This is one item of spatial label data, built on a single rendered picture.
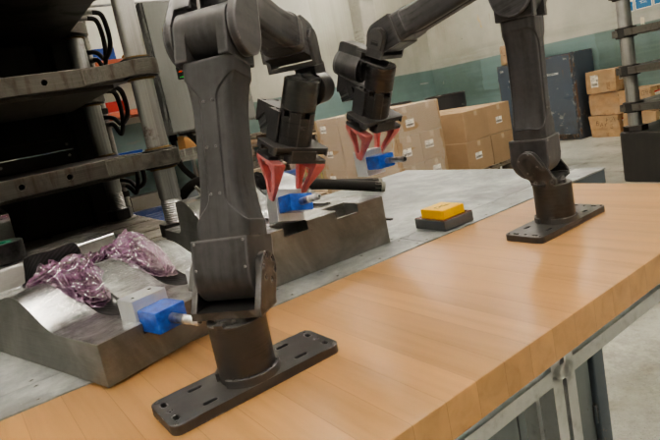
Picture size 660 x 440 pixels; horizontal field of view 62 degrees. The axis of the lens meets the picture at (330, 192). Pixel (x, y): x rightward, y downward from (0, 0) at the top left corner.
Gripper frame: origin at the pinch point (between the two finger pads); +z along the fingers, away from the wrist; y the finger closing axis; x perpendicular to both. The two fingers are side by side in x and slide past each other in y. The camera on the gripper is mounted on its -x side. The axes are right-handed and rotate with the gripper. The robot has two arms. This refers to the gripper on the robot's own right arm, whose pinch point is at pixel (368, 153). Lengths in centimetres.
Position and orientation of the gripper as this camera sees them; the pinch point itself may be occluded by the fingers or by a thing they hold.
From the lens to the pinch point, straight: 117.1
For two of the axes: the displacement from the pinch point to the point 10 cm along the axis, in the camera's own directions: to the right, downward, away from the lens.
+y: -8.0, 2.5, -5.4
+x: 5.9, 4.7, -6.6
